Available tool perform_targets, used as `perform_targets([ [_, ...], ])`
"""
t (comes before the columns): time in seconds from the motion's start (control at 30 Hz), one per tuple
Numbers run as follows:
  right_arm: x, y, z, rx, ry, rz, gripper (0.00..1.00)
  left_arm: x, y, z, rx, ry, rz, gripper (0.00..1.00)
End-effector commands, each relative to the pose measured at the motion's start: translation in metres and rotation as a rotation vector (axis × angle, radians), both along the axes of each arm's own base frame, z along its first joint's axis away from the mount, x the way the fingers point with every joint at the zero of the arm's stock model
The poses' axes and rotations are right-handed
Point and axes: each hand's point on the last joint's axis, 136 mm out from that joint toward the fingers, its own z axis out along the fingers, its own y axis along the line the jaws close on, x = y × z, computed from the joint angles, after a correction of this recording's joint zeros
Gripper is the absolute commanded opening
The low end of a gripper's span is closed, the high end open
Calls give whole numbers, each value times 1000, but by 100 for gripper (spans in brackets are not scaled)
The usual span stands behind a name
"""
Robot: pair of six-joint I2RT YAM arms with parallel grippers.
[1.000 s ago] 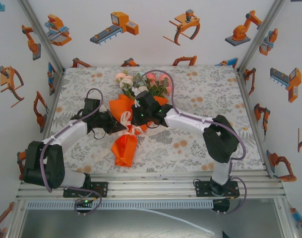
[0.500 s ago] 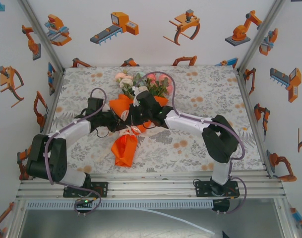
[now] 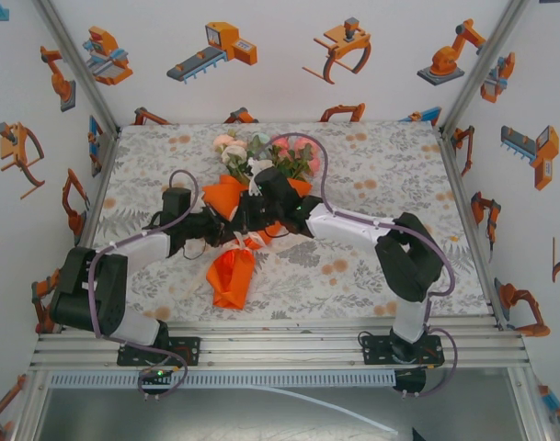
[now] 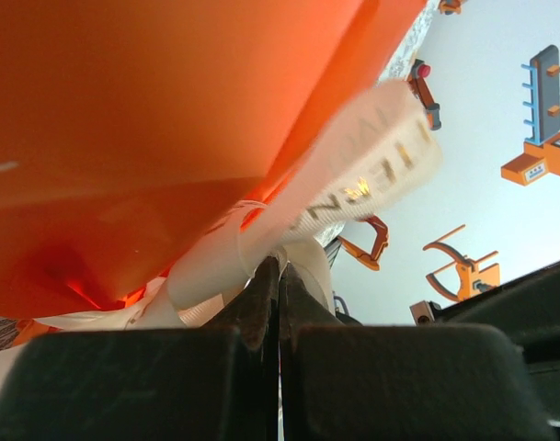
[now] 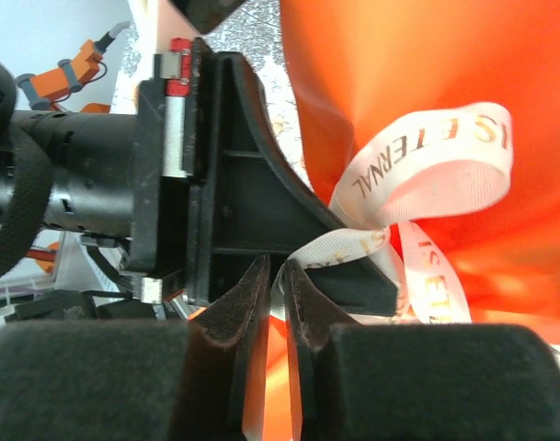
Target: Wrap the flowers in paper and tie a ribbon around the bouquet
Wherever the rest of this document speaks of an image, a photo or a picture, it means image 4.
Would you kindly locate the cream printed ribbon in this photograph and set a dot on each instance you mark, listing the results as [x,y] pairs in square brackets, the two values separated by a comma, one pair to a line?
[376,161]

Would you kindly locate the orange wrapping paper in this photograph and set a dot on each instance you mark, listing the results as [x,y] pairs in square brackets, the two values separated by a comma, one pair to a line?
[123,115]

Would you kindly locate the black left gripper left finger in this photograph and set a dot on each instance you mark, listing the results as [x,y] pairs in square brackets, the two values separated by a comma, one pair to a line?
[132,390]

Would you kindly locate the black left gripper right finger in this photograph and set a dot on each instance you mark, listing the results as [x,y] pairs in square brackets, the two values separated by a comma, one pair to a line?
[399,390]

